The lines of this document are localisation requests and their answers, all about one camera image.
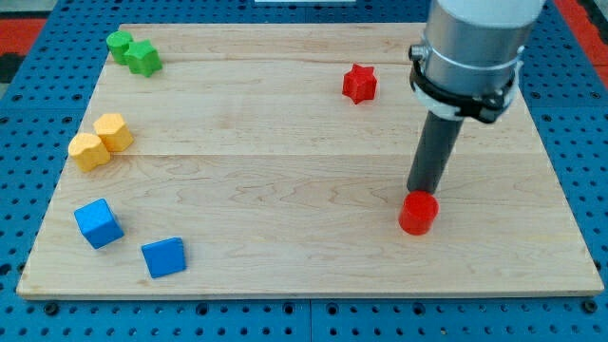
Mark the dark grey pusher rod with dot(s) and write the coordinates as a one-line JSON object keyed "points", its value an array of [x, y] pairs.
{"points": [[432, 153]]}

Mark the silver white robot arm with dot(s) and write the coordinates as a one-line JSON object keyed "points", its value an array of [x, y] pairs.
{"points": [[466, 65]]}

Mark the red star block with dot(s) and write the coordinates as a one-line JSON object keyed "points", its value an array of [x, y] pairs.
{"points": [[359, 84]]}

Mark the green star block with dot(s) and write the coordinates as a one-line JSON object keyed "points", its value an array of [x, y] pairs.
{"points": [[142, 58]]}

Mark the red cylinder block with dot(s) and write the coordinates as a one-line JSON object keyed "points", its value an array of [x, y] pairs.
{"points": [[419, 210]]}

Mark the light wooden board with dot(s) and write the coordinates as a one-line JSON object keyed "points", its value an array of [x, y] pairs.
{"points": [[280, 186]]}

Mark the blue flat square block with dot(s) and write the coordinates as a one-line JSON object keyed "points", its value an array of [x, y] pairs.
{"points": [[164, 257]]}

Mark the yellow hexagon block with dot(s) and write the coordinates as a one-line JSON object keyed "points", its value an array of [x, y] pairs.
{"points": [[113, 131]]}

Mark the green cylinder block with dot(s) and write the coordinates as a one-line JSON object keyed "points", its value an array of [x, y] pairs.
{"points": [[117, 43]]}

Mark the yellow heart block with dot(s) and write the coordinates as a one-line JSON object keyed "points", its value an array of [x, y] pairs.
{"points": [[88, 151]]}

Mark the blue cube block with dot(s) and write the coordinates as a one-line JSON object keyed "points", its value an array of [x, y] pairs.
{"points": [[98, 224]]}

